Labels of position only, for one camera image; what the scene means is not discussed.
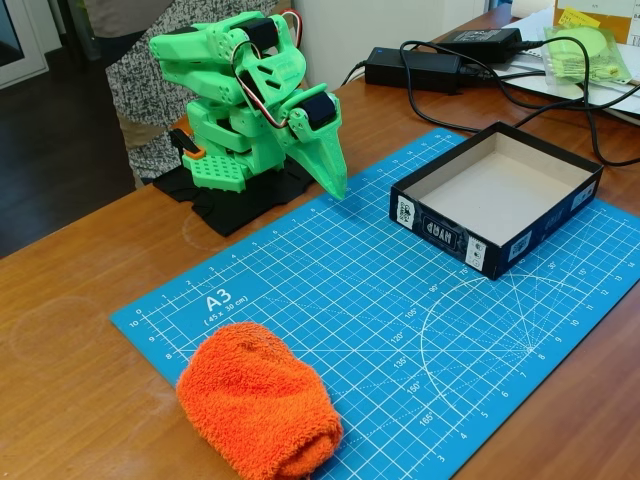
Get blue cutting mat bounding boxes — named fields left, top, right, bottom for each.
left=108, top=127, right=640, bottom=480

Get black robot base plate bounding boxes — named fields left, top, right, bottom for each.
left=152, top=164, right=321, bottom=238

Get looping black power cable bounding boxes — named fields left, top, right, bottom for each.
left=398, top=39, right=640, bottom=134

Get white door frame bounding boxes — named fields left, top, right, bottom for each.
left=0, top=0, right=64, bottom=92

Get flat black power adapter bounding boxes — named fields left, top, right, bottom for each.
left=435, top=27, right=524, bottom=64

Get long black power cable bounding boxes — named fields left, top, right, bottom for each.
left=519, top=35, right=640, bottom=166

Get large black power adapter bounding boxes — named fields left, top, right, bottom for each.
left=363, top=46, right=464, bottom=96

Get red white black servo wire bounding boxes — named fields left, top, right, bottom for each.
left=232, top=9, right=307, bottom=135

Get thin grey cable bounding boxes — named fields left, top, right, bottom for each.
left=341, top=60, right=369, bottom=87

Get orange terry cloth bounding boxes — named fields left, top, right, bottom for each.
left=175, top=321, right=345, bottom=480

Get black cardboard box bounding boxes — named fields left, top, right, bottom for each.
left=388, top=120, right=605, bottom=282

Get plastic bag green parts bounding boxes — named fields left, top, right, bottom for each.
left=543, top=23, right=634, bottom=87

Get brown cardboard box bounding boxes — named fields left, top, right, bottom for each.
left=552, top=0, right=640, bottom=47

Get white paper stack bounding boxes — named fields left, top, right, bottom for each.
left=492, top=9, right=640, bottom=126

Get person in patterned dress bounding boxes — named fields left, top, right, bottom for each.
left=82, top=0, right=297, bottom=190

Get orange black table clamp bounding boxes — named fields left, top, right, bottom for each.
left=168, top=127, right=206, bottom=160

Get yellow sticky note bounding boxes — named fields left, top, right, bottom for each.
left=558, top=5, right=602, bottom=33

